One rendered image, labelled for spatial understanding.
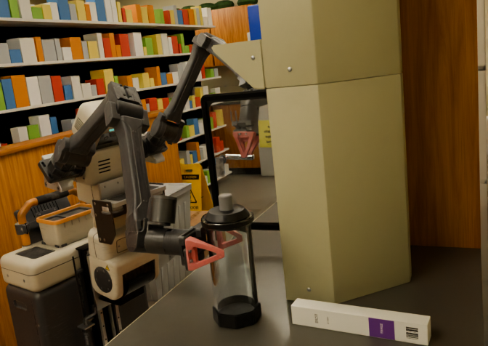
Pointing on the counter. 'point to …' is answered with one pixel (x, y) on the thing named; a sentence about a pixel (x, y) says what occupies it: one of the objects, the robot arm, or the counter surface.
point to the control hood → (245, 60)
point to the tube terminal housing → (337, 134)
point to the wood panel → (441, 110)
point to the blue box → (254, 22)
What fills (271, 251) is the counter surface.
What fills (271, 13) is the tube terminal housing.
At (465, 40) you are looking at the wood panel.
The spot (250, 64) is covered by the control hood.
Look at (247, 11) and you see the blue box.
